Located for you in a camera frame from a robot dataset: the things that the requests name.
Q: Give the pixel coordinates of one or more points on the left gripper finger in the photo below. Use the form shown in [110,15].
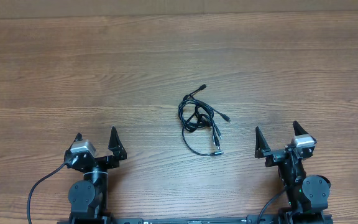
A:
[115,145]
[78,137]

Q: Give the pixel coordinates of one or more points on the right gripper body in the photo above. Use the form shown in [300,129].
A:
[275,157]

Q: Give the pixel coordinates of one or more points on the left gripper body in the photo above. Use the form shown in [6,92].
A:
[107,162]

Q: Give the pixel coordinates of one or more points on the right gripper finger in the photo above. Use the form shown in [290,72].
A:
[261,146]
[298,130]

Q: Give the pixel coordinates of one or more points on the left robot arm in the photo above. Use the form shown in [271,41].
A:
[89,197]

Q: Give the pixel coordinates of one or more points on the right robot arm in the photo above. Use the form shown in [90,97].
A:
[307,195]

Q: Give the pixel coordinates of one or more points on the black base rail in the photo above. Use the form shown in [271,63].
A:
[250,219]

